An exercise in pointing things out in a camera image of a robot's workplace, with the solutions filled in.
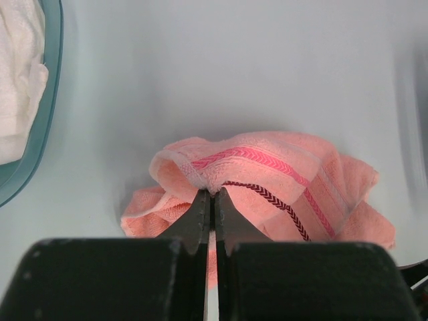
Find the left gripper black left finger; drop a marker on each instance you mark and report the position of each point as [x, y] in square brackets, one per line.
[161, 278]

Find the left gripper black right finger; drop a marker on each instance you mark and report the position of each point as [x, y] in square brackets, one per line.
[259, 279]

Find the pink striped towel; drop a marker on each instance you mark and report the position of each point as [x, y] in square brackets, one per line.
[291, 186]

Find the translucent blue towel tray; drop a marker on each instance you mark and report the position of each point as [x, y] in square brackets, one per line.
[16, 175]

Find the white towel in tray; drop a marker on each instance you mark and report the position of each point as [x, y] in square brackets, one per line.
[23, 73]

